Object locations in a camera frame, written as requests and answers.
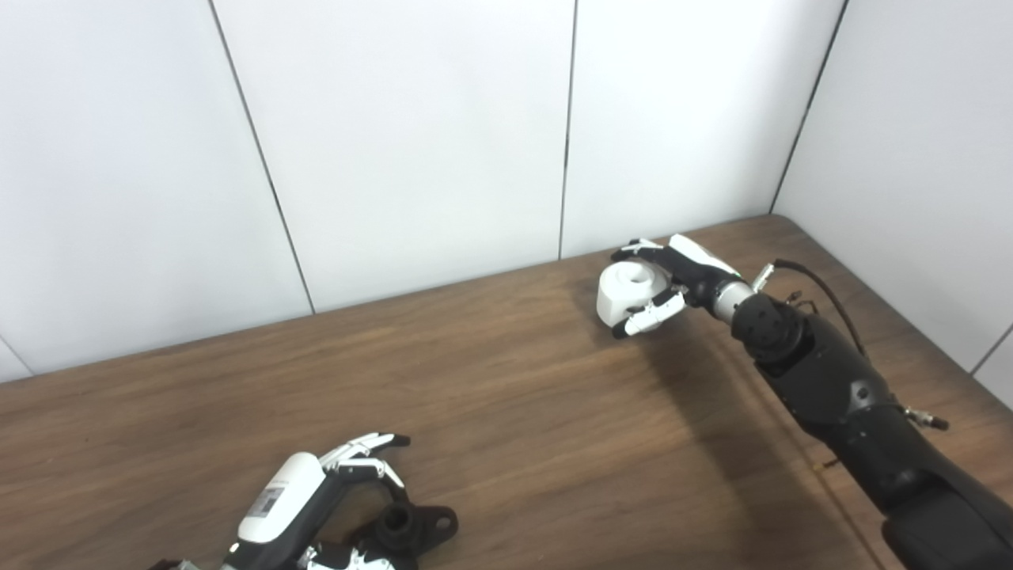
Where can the round white plastic piece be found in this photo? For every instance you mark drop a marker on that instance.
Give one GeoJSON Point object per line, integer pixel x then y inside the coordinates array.
{"type": "Point", "coordinates": [617, 297]}

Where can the black plastic holder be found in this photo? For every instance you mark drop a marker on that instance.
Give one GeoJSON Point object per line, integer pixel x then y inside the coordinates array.
{"type": "Point", "coordinates": [419, 530]}

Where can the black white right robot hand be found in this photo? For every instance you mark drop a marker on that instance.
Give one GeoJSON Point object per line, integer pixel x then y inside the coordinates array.
{"type": "Point", "coordinates": [700, 273]}

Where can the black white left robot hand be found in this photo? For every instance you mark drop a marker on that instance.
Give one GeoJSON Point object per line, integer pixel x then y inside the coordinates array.
{"type": "Point", "coordinates": [289, 491]}

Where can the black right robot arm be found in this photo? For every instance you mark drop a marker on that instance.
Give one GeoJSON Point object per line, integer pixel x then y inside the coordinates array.
{"type": "Point", "coordinates": [839, 388]}

